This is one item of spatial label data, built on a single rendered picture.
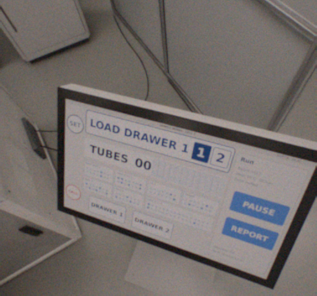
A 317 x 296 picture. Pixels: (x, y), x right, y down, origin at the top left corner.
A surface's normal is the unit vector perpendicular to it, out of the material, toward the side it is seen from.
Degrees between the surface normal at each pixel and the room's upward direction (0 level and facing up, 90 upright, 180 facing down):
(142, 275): 3
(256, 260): 50
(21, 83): 0
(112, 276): 0
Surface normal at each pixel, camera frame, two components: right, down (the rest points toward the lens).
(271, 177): -0.30, 0.33
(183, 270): -0.09, -0.44
